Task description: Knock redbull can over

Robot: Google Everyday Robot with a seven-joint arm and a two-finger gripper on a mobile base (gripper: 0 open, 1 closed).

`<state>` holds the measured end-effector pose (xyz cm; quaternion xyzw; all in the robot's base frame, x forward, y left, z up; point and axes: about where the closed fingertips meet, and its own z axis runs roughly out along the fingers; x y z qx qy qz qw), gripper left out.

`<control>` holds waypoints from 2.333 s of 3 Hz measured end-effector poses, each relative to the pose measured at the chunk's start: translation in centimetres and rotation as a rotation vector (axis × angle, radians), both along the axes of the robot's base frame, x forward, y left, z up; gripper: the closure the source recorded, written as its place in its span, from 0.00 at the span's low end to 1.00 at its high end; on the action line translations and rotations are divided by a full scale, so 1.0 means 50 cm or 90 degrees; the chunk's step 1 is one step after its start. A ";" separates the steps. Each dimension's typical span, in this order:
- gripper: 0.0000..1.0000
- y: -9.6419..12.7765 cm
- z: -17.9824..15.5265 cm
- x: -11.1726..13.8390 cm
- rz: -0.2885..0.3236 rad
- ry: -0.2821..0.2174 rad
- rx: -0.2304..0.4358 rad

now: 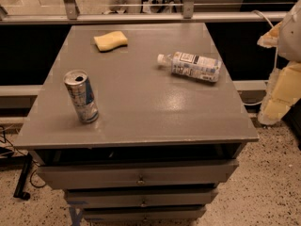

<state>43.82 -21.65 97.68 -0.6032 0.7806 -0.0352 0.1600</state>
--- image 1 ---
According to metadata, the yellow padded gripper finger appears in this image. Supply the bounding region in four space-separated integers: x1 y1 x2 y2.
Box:
257 22 281 48
258 61 301 125

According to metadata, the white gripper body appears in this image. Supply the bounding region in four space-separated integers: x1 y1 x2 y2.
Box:
278 0 301 62

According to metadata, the silver blue redbull can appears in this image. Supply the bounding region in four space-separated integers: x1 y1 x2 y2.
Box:
63 70 99 123

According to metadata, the clear plastic water bottle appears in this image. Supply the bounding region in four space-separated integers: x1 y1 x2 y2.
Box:
157 52 223 83

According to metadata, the grey drawer cabinet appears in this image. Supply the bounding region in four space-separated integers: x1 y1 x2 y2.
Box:
13 23 260 223

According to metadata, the yellow sponge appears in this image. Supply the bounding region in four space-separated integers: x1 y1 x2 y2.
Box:
94 31 128 52

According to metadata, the bottom grey drawer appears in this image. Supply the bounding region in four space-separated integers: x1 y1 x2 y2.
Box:
83 205 206 222

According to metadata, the grey drawer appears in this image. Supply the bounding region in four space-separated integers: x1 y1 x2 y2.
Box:
65 187 217 208
38 159 238 189
83 205 206 222

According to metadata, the grey metal railing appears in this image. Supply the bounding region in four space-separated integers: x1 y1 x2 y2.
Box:
0 0 300 24

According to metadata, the middle grey drawer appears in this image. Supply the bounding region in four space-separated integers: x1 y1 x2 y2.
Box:
65 187 217 208

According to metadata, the top grey drawer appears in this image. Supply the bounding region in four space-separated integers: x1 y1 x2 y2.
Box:
38 159 238 189

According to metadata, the black stand leg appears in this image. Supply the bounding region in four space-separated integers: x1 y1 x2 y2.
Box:
13 154 32 201

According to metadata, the white cable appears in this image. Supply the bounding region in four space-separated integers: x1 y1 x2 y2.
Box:
243 9 279 107

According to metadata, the black floor cable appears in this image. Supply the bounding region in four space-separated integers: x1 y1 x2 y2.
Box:
0 124 47 189

